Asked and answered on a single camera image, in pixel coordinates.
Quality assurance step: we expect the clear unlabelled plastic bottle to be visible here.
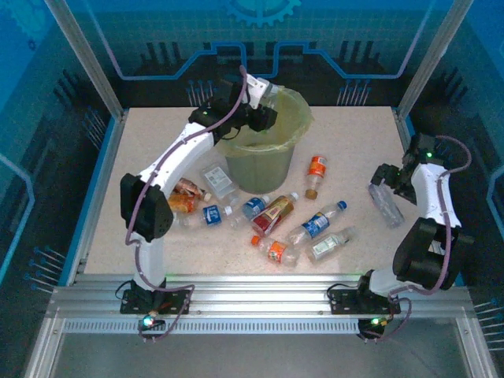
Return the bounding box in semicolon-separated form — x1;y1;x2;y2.
367;181;406;230

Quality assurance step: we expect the orange label bottle brown cap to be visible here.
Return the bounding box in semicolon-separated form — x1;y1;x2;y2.
305;155;328;201

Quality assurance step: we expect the clear square bottle white label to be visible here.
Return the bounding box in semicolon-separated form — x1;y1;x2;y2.
200;164;241;208

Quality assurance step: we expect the blue label bottle white cap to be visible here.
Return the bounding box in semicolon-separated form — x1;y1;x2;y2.
229;195;272;230
172;204;234;231

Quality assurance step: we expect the crushed copper label bottle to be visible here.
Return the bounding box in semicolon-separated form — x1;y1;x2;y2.
172;177;210;200

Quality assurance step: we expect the clear bottle green white label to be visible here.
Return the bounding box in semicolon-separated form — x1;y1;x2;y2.
306;226;358;264

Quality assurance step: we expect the red cream label bottle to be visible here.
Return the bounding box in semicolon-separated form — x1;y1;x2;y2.
251;191;300;237

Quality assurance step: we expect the orange yellow label tea bottle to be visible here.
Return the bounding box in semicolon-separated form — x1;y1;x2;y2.
167;191;202;216

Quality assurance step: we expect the yellow-green bin liner bag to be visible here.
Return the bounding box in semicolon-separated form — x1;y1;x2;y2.
215;87;314;159

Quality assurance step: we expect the green bin with bag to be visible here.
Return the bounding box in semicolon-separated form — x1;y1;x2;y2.
215;87;314;195

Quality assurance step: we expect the small lit controller board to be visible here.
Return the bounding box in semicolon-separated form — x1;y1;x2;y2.
137;313;166;332
357;314;390;336

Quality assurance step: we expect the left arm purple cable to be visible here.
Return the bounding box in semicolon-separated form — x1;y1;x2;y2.
113;65;250;344

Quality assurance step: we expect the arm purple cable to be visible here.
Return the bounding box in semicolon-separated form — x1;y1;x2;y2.
356;135;473;342
113;65;250;344

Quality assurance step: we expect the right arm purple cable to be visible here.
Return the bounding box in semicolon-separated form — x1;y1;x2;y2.
356;135;473;342

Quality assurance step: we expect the aluminium frame post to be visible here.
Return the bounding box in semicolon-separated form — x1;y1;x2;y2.
43;0;129;119
396;0;476;119

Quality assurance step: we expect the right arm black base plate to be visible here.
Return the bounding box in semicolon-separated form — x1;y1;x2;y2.
327;288;402;316

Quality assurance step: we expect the aluminium lower frame beam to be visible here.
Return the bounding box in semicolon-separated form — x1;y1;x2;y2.
456;317;498;378
23;314;66;378

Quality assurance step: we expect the aluminium mounting rail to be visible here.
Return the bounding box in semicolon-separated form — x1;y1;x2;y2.
49;273;476;321

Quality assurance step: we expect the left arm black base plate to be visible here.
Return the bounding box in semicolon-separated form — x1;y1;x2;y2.
120;288;191;315

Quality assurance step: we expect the slotted grey cable duct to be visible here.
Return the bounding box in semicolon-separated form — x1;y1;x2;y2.
61;319;460;335

